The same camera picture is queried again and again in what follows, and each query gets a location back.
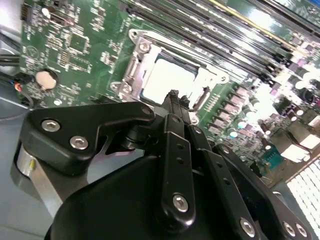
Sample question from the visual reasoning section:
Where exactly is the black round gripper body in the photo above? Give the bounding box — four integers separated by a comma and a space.
44, 156, 241, 240

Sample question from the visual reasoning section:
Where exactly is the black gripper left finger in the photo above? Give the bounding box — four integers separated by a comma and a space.
18, 89, 198, 228

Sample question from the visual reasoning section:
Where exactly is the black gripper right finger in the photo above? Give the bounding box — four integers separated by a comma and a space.
181, 95, 312, 240

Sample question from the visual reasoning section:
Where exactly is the metal socket cover frame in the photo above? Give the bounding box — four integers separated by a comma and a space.
126, 37, 230, 111

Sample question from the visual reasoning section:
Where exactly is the silver CPU with green edge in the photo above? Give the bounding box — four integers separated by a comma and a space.
141, 57, 202, 101

